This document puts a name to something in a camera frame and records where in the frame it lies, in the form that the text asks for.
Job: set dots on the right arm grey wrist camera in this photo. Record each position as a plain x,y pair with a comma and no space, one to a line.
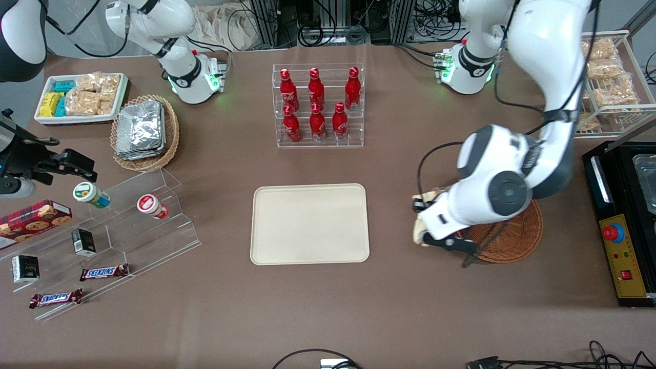
18,188

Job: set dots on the Snickers chocolate bar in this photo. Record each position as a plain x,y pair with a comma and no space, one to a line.
104,272
55,299

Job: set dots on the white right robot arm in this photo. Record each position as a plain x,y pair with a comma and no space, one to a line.
179,72

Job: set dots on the beige plastic tray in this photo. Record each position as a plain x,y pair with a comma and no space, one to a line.
310,225

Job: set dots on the teal snack pack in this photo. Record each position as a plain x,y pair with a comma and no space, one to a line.
61,106
64,86

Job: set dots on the small black carton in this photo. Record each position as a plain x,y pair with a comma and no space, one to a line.
83,242
25,269

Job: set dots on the round brown wicker basket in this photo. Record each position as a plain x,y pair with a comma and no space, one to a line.
512,246

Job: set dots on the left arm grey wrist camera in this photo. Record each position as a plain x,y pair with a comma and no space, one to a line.
451,243

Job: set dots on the red cola bottle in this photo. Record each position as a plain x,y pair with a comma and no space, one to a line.
352,89
318,125
340,123
316,87
288,89
292,128

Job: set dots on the bagged fried snack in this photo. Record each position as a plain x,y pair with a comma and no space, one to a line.
606,69
588,122
615,92
600,48

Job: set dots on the white rectangular snack tray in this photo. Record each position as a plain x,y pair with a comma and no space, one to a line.
72,121

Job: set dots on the red lid cup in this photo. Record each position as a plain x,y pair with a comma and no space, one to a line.
149,205

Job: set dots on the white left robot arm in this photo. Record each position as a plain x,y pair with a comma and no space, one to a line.
538,51

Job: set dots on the cream cloth bag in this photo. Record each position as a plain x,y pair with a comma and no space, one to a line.
225,28

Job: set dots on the oval tan wicker basket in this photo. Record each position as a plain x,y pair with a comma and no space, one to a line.
146,165

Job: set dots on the yellow emergency stop box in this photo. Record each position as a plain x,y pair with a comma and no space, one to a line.
628,266

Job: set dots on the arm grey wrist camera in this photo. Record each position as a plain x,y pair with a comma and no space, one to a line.
18,188
451,243

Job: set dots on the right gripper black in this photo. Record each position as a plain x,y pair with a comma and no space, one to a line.
26,157

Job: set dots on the red tartan cookie box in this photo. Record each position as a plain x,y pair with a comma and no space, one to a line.
31,223

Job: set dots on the small white device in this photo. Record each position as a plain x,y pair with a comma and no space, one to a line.
333,364

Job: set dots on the silver foil pouch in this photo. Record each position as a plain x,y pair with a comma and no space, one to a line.
141,156
141,125

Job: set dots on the clear bag of crackers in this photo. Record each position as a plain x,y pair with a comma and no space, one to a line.
88,82
82,103
110,86
106,106

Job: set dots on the yellow snack pack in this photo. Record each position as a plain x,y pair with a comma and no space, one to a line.
50,105

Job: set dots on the triangle sandwich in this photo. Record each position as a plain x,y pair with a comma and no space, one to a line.
421,228

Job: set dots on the black equipment base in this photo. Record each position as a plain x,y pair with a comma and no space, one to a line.
620,179

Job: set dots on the aluminium frame post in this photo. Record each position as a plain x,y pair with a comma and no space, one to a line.
264,20
403,20

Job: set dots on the clear acrylic step stand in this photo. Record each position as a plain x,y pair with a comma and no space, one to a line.
154,241

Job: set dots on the clear acrylic bottle rack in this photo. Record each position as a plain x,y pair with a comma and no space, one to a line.
330,69

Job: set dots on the clear plastic container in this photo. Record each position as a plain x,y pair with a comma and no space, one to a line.
647,184

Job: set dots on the green lid cup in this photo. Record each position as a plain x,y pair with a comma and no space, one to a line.
87,193

